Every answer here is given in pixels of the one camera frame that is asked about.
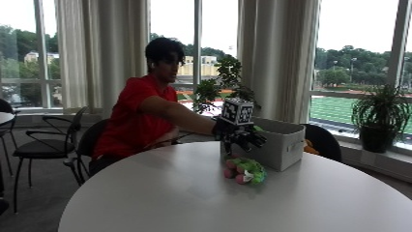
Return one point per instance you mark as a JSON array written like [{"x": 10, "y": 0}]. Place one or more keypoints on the potted plant in black pot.
[{"x": 380, "y": 119}]

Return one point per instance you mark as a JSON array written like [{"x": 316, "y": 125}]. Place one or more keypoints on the the person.
[{"x": 137, "y": 122}]

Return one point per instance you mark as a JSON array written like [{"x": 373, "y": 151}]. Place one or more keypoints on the round table edge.
[{"x": 5, "y": 117}]

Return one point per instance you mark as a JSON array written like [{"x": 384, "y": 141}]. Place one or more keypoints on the black chair under person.
[{"x": 88, "y": 141}]

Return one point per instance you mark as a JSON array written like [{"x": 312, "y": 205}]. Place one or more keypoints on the tall leafy plant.
[{"x": 225, "y": 83}]

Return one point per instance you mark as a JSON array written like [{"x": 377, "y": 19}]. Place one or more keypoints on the orange object on chair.
[{"x": 309, "y": 147}]

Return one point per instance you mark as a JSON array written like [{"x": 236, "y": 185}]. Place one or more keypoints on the black chair with armrests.
[{"x": 42, "y": 145}]

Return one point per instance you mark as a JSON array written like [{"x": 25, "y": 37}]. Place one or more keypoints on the black round-backed chair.
[{"x": 322, "y": 141}]

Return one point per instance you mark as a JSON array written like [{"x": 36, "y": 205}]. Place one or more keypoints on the grey fabric storage box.
[{"x": 278, "y": 145}]

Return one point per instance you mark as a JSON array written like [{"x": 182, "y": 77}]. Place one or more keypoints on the white marker cube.
[{"x": 237, "y": 111}]

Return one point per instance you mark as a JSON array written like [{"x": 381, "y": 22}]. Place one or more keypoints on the green pink soft toy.
[{"x": 245, "y": 170}]

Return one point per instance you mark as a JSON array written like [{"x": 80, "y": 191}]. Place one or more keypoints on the beige curtain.
[
  {"x": 276, "y": 59},
  {"x": 100, "y": 54}
]

